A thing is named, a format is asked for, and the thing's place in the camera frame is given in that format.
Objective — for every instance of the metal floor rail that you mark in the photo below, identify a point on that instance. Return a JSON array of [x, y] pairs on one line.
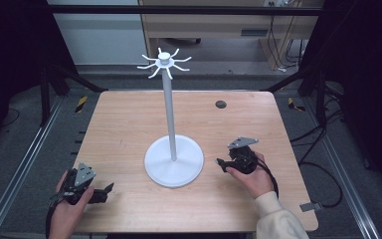
[[341, 166], [20, 166]]

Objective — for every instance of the dark curtain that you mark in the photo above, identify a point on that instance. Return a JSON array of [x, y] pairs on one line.
[[368, 83], [10, 49]]

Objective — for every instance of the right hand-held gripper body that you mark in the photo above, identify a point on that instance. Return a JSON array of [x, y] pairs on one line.
[[243, 159]]

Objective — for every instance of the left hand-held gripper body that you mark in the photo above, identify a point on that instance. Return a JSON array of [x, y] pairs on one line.
[[79, 187]]

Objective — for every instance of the yellow black striped tape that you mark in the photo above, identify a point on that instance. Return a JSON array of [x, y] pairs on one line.
[[293, 104], [81, 104]]

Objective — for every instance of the person's left hand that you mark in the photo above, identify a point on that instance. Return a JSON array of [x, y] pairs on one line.
[[67, 212]]

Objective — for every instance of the black metal stand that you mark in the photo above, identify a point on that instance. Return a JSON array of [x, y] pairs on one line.
[[46, 96], [320, 96]]

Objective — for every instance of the dark round table grommet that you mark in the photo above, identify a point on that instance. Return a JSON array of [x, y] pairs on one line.
[[221, 104]]

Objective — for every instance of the white cabinet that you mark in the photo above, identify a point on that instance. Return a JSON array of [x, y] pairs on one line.
[[102, 36]]

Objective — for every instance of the black horizontal bar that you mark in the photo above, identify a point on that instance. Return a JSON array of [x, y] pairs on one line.
[[179, 10]]

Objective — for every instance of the grey clamp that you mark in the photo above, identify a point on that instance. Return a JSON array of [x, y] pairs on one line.
[[311, 207]]

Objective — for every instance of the white stand with hooks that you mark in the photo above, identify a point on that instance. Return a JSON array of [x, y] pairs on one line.
[[173, 164]]

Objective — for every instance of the person's right hand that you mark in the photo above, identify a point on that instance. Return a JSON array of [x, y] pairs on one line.
[[253, 181]]

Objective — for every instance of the light wooden desk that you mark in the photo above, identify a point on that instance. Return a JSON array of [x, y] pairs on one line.
[[209, 23]]

